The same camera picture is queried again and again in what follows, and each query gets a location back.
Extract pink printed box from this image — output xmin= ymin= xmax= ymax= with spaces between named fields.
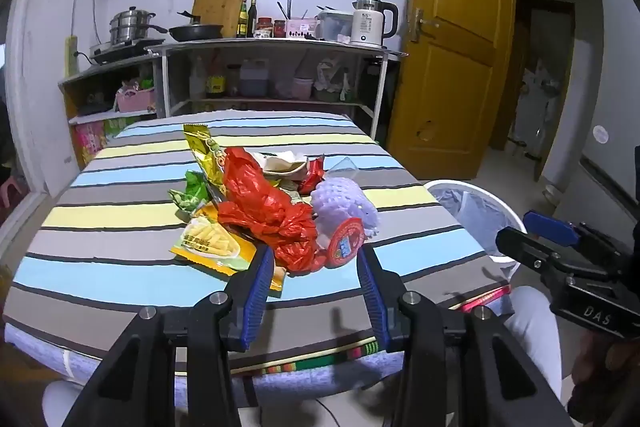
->
xmin=74 ymin=119 xmax=108 ymax=162

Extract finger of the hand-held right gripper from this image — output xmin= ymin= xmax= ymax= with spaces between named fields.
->
xmin=496 ymin=227 xmax=566 ymax=278
xmin=524 ymin=210 xmax=583 ymax=248

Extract purple foam fruit net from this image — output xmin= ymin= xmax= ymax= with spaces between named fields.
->
xmin=311 ymin=174 xmax=381 ymax=253

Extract white electric kettle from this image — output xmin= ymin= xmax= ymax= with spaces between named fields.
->
xmin=350 ymin=0 xmax=399 ymax=46

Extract clear plastic container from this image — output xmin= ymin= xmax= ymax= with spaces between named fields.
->
xmin=316 ymin=9 xmax=353 ymax=42

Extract pink plastic stool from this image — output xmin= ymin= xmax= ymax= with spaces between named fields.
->
xmin=0 ymin=179 xmax=26 ymax=208

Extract striped bed sheet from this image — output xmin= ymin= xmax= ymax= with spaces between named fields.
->
xmin=2 ymin=109 xmax=513 ymax=378

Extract red foil packet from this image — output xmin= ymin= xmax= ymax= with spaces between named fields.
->
xmin=299 ymin=155 xmax=326 ymax=195

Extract yellow wooden door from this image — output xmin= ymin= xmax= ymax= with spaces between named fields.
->
xmin=387 ymin=0 xmax=516 ymax=180

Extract person's right hand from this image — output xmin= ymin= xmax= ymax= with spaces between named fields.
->
xmin=572 ymin=334 xmax=640 ymax=408

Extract yellow-label sauce bottle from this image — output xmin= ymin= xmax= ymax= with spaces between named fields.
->
xmin=206 ymin=57 xmax=226 ymax=98

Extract red flat object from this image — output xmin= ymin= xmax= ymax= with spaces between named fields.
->
xmin=460 ymin=287 xmax=512 ymax=313

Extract steel steamer pot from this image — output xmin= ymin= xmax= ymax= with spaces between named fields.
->
xmin=109 ymin=7 xmax=168 ymax=45

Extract yellowed power strip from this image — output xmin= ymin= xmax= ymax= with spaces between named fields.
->
xmin=65 ymin=36 xmax=80 ymax=80

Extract grey plastic bin liner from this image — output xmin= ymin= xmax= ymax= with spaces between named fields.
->
xmin=430 ymin=187 xmax=521 ymax=258

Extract grey plastic jug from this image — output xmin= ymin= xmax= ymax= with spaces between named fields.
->
xmin=239 ymin=59 xmax=271 ymax=98

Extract person's right leg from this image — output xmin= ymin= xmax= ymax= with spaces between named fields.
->
xmin=500 ymin=286 xmax=566 ymax=388

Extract red plastic bag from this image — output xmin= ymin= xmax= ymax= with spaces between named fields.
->
xmin=217 ymin=147 xmax=321 ymax=275

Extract wooden cutting board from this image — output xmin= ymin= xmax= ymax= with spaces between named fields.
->
xmin=192 ymin=0 xmax=249 ymax=38

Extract white metal rack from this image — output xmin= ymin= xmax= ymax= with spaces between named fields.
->
xmin=147 ymin=38 xmax=408 ymax=142

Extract clear plastic wrapper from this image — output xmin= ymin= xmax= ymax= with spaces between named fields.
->
xmin=325 ymin=157 xmax=361 ymax=180

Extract wooden shelf unit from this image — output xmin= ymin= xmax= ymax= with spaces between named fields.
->
xmin=57 ymin=54 xmax=166 ymax=168

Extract white plastic bottle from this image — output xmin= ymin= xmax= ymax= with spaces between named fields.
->
xmin=190 ymin=57 xmax=207 ymax=100

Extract green snack packet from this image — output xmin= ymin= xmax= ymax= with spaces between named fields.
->
xmin=167 ymin=171 xmax=211 ymax=212

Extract white trash bin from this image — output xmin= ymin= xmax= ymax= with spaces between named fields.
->
xmin=422 ymin=179 xmax=528 ymax=280

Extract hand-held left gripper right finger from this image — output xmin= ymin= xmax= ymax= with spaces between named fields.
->
xmin=356 ymin=244 xmax=576 ymax=427

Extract pink plastic basket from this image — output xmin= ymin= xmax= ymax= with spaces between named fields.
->
xmin=116 ymin=87 xmax=157 ymax=112

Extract black frying pan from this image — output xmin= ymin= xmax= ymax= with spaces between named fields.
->
xmin=169 ymin=11 xmax=224 ymax=42

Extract pink utensil holder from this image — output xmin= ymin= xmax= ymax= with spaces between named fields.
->
xmin=277 ymin=0 xmax=318 ymax=38

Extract bundle of plastic bags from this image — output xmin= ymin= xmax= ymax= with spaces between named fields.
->
xmin=315 ymin=59 xmax=358 ymax=102

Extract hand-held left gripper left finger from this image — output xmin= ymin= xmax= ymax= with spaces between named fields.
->
xmin=62 ymin=244 xmax=276 ymax=427

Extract yellow packet with green print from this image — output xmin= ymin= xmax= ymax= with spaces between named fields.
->
xmin=182 ymin=124 xmax=231 ymax=208

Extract yellow corn snack packet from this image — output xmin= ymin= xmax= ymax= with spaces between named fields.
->
xmin=170 ymin=207 xmax=286 ymax=293

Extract black induction cooker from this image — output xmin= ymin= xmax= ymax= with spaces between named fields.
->
xmin=90 ymin=38 xmax=166 ymax=64

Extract brass door handle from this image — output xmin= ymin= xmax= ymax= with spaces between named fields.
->
xmin=407 ymin=7 xmax=438 ymax=42

